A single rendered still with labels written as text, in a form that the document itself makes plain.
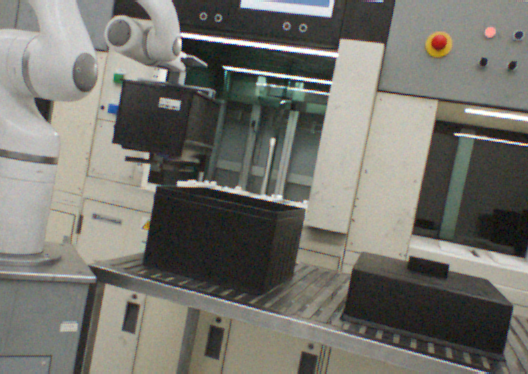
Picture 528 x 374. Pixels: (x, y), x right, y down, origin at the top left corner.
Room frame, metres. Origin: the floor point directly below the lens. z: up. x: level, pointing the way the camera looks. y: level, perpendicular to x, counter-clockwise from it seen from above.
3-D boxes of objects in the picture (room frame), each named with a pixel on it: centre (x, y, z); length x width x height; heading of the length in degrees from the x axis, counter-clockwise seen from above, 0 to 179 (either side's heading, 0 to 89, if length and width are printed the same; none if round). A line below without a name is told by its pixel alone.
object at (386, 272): (1.12, -0.36, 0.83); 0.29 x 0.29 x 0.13; 77
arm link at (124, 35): (1.31, 0.37, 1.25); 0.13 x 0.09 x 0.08; 164
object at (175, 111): (1.55, 0.30, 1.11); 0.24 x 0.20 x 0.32; 74
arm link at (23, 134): (1.05, 0.49, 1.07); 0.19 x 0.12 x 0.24; 72
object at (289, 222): (1.24, 0.06, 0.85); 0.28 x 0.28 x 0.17; 73
